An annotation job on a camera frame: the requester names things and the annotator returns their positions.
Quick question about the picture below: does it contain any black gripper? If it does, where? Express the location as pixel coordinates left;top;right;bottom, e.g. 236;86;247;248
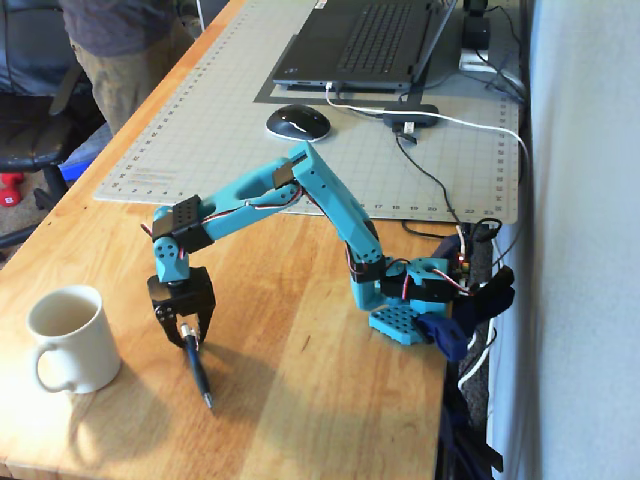
146;266;217;352

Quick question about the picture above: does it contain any black ballpoint pen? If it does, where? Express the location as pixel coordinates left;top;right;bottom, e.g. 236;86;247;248
181;323;215;411

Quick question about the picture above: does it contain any white ceramic mug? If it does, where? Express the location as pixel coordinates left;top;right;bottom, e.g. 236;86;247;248
25;284;123;395

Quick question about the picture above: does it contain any grey gridded cutting mat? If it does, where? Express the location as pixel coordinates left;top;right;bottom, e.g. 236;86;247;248
93;0;521;227

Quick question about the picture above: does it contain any red dumbbell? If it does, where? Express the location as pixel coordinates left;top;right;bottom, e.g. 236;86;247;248
0;172;25;209

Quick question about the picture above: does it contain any black computer mouse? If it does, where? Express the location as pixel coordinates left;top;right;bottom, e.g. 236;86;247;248
264;104;333;143

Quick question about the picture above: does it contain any black office chair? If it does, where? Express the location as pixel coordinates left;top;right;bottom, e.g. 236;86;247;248
0;0;109;261

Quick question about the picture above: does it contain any blue table clamp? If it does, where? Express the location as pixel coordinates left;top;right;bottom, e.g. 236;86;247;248
417;234;516;364

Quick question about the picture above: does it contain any person in grey shirt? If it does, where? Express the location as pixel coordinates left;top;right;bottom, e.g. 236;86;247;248
58;0;195;136

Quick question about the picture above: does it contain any black USB hub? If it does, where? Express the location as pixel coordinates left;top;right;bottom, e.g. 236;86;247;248
382;103;440;129

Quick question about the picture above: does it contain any dark grey laptop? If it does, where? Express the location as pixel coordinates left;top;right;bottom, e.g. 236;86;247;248
272;0;459;92

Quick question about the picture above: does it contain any silver flat device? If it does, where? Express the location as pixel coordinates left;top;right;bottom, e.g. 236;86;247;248
458;48;501;72

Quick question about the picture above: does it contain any black power adapter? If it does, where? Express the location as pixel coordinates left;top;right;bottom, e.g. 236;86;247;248
462;0;494;50

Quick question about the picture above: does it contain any black looped power cable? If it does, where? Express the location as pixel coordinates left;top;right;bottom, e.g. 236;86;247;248
467;217;516;301

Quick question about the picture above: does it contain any white cable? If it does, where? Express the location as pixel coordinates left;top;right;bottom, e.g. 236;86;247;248
324;81;532;394

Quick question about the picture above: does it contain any black tangled cable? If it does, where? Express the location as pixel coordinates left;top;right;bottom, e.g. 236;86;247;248
479;4;527;105

